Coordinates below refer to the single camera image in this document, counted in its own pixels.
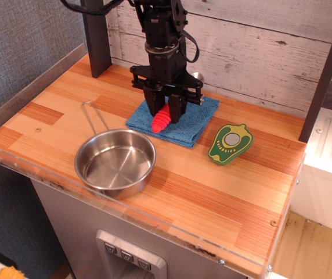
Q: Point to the dark right shelf post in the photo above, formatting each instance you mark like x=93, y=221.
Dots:
x=317, y=100

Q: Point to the dark left shelf post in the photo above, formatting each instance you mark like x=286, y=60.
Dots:
x=97, y=41

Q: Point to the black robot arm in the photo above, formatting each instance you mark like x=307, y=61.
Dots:
x=163, y=23

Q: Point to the dark shelf post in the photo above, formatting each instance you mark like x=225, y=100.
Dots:
x=317, y=100
x=97, y=41

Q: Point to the silver toy dispenser panel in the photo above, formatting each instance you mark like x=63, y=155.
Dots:
x=128, y=257

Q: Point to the blue folded towel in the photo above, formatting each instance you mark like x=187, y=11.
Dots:
x=186, y=132

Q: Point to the orange object bottom left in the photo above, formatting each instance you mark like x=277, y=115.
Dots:
x=11, y=273

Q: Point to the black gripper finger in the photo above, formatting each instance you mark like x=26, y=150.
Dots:
x=154, y=98
x=177, y=107

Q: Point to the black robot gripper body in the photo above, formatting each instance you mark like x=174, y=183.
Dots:
x=167, y=70

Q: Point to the red handled metal spoon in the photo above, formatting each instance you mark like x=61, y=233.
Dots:
x=161, y=120

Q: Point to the small steel pan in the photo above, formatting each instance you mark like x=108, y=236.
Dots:
x=117, y=163

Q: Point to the green toy pepper half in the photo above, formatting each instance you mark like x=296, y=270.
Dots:
x=230, y=142

